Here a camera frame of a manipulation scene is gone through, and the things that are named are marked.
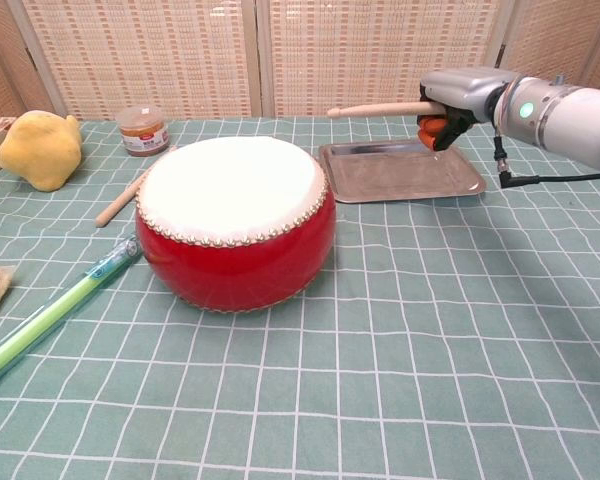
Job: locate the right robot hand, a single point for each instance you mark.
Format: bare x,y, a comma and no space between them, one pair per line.
465,90

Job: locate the wooden drumstick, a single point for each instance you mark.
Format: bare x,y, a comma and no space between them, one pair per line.
116,205
380,109

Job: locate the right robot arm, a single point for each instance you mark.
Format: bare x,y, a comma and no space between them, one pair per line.
575,125

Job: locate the silver metal tray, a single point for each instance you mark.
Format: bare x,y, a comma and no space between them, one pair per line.
390,175

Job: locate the red drum white skin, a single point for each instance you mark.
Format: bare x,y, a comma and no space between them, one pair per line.
230,260

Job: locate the green grid table mat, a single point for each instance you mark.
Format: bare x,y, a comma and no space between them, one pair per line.
380,400

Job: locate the metal screen hinge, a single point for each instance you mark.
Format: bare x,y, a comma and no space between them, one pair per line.
500,55

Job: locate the bamboo folding screen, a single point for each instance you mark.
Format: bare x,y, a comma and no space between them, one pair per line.
180,55

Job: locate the clear jar brown contents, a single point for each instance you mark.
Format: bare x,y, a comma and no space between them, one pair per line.
142,132

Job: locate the yellow plush toy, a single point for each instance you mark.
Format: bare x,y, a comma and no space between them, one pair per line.
40,150

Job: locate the green plastic tube toy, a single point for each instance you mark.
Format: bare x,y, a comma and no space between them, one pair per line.
45,320

